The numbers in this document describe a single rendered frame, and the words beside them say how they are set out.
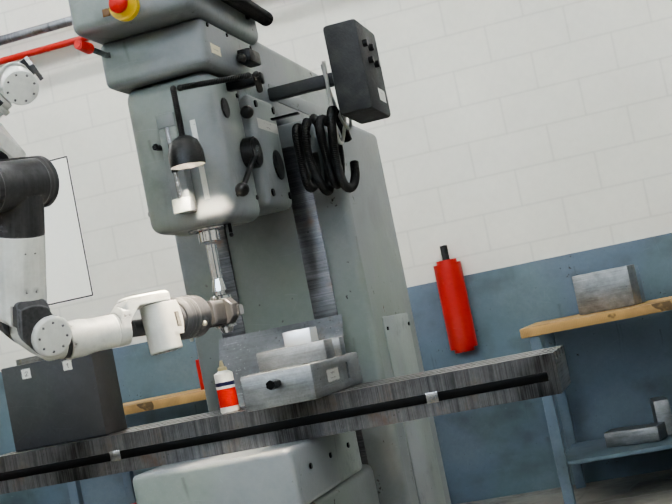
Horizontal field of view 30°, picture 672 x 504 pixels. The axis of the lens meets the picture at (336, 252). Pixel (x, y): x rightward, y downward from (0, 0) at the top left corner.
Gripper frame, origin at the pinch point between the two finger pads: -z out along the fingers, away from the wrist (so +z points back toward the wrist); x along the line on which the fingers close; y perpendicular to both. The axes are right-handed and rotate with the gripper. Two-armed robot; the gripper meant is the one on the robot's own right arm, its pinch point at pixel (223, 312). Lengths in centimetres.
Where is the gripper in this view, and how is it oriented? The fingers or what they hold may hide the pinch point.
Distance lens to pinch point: 271.4
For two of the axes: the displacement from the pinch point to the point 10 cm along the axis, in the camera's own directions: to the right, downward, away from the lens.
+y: 1.9, 9.8, -0.7
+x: -8.6, 2.0, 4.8
